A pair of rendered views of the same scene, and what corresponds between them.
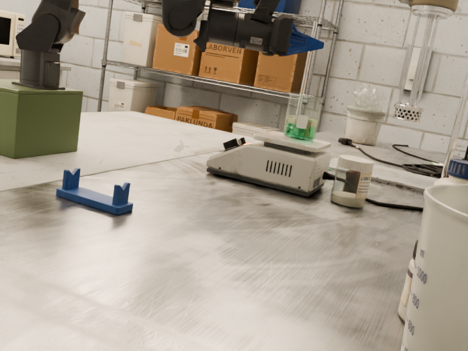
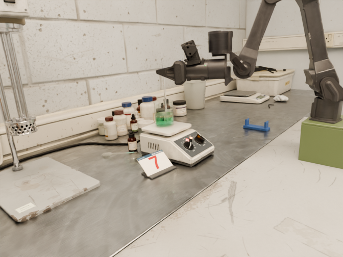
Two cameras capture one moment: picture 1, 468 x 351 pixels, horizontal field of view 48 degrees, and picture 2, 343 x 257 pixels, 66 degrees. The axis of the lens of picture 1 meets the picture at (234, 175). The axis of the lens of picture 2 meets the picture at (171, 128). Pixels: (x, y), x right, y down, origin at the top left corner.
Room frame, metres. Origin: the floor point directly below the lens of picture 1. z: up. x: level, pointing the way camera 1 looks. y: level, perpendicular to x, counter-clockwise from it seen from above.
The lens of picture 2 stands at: (1.71, 0.18, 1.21)
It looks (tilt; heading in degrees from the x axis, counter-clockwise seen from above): 16 degrees down; 199
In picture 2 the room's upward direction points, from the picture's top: 3 degrees counter-clockwise
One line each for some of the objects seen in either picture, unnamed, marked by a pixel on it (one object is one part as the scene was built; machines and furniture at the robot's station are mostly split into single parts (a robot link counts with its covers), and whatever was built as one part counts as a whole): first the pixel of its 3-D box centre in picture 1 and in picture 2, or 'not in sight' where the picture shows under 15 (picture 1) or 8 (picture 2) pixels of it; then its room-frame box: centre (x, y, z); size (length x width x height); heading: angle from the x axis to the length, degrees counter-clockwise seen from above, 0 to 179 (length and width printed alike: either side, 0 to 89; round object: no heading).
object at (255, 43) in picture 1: (259, 34); (194, 70); (0.94, 0.00, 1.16); 0.19 x 0.08 x 0.06; 5
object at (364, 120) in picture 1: (365, 113); not in sight; (1.91, -0.43, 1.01); 0.14 x 0.14 x 0.21
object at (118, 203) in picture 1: (95, 189); (256, 124); (0.65, 0.17, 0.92); 0.10 x 0.03 x 0.04; 67
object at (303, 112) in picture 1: (300, 118); (164, 113); (0.95, -0.10, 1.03); 0.07 x 0.06 x 0.08; 39
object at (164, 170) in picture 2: not in sight; (156, 163); (1.09, -0.08, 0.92); 0.09 x 0.06 x 0.04; 152
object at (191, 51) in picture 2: (264, 5); (192, 52); (0.95, 0.00, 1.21); 0.07 x 0.06 x 0.07; 5
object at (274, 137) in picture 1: (292, 141); (166, 127); (0.95, -0.10, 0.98); 0.12 x 0.12 x 0.01; 70
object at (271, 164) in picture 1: (275, 161); (173, 141); (0.96, -0.07, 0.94); 0.22 x 0.13 x 0.08; 70
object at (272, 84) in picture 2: not in sight; (264, 81); (-0.30, 0.21, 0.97); 0.37 x 0.31 x 0.14; 159
